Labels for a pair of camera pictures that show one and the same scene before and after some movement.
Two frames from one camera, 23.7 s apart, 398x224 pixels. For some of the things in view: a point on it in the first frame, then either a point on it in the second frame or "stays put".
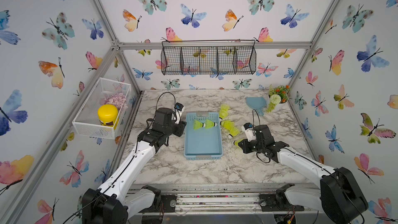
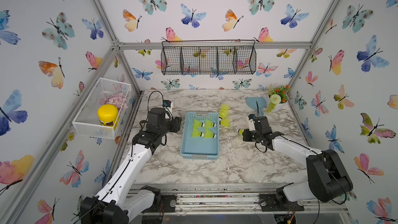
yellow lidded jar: (108, 114) stays put
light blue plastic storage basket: (202, 144) stays put
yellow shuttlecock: (236, 142) -> (196, 132)
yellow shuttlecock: (233, 131) -> (208, 134)
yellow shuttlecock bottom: (209, 124) stays put
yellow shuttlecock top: (224, 111) stays put
